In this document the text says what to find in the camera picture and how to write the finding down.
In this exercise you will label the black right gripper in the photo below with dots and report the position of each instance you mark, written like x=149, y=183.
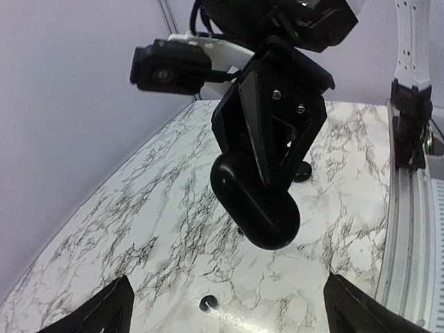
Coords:
x=274, y=113

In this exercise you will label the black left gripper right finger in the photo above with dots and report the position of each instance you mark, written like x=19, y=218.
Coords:
x=349, y=309

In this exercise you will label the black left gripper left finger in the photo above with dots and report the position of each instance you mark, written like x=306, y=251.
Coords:
x=110, y=310

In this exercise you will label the black earbud charging case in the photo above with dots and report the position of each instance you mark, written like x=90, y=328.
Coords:
x=269, y=220

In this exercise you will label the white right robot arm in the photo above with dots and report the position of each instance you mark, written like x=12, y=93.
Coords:
x=317, y=25

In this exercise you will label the black round disc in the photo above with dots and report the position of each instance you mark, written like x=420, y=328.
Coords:
x=303, y=173

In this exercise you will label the aluminium front rail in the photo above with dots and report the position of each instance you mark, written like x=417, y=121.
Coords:
x=411, y=279

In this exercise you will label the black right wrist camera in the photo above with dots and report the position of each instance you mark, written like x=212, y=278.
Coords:
x=170, y=67

